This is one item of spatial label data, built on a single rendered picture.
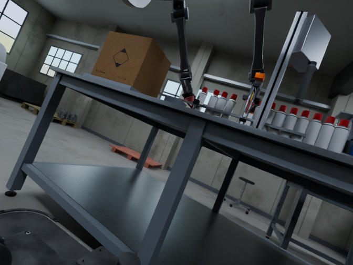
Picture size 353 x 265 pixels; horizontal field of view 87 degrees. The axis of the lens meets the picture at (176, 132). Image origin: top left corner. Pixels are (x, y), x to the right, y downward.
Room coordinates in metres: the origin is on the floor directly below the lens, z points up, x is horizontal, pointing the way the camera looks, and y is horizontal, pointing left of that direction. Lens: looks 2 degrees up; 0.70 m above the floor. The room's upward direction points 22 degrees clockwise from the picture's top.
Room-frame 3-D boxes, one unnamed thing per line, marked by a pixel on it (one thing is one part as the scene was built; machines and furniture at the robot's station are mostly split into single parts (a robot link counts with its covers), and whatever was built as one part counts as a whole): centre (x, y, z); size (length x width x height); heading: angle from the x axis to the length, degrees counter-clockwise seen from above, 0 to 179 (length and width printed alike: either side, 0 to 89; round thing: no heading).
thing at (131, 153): (4.03, 0.58, 0.05); 1.07 x 0.74 x 0.10; 72
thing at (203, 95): (1.18, -0.06, 0.98); 0.05 x 0.05 x 0.20
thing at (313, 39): (0.90, -0.43, 1.38); 0.17 x 0.10 x 0.19; 118
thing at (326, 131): (0.88, -0.66, 0.98); 0.05 x 0.05 x 0.20
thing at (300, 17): (0.87, -0.35, 1.16); 0.04 x 0.04 x 0.67; 63
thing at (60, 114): (4.75, 3.13, 0.17); 1.18 x 0.82 x 0.33; 70
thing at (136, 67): (1.06, 0.37, 0.99); 0.30 x 0.24 x 0.27; 67
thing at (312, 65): (0.86, -0.47, 1.18); 0.04 x 0.04 x 0.21
